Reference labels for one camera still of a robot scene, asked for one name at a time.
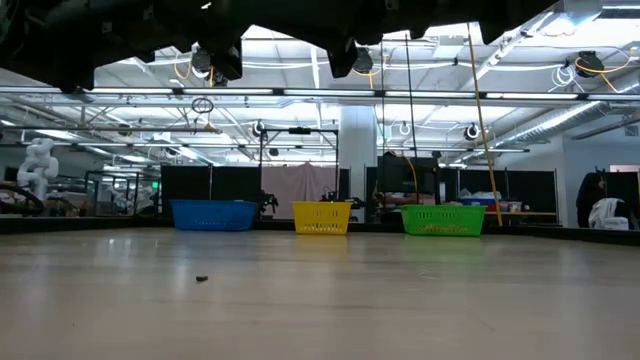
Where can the black desk device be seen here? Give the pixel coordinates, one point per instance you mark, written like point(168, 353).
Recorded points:
point(267, 202)

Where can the long ceiling light bar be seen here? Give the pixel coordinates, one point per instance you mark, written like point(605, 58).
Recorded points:
point(325, 93)

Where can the blue plastic basket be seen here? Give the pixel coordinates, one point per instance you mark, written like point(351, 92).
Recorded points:
point(214, 216)

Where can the blue storage bin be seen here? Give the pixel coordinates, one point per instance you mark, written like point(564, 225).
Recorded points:
point(477, 202)

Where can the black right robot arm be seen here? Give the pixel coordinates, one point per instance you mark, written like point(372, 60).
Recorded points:
point(450, 12)

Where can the pink hanging curtain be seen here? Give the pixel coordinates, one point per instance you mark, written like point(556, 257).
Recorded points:
point(297, 187)

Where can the black workcell frame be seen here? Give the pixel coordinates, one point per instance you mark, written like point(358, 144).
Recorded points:
point(120, 172)

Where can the white box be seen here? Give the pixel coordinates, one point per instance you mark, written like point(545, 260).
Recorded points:
point(617, 225)

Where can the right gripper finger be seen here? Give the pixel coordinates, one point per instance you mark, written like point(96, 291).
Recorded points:
point(342, 59)

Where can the green plastic basket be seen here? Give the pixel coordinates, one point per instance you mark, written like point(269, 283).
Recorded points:
point(442, 220)

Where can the white container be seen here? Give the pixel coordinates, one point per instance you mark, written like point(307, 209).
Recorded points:
point(512, 206)

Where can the white jacket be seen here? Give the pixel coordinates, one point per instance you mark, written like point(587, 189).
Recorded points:
point(605, 210)

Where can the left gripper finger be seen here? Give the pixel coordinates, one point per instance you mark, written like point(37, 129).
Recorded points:
point(227, 60)

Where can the person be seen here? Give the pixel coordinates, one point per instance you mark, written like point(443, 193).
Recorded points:
point(590, 192)

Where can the black partition panel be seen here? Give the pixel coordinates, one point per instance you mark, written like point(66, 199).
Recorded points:
point(395, 180)
point(625, 187)
point(343, 185)
point(200, 182)
point(530, 190)

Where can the yellow plastic basket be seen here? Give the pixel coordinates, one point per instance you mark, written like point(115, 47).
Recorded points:
point(321, 218)

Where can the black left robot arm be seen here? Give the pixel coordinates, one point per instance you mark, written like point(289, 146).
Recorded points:
point(75, 35)

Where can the small black toy fragment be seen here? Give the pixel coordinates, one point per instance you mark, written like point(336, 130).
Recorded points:
point(201, 278)

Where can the black gantry frame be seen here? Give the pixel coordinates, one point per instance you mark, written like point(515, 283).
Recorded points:
point(299, 131)

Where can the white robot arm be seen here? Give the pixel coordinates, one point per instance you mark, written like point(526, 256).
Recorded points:
point(37, 167)

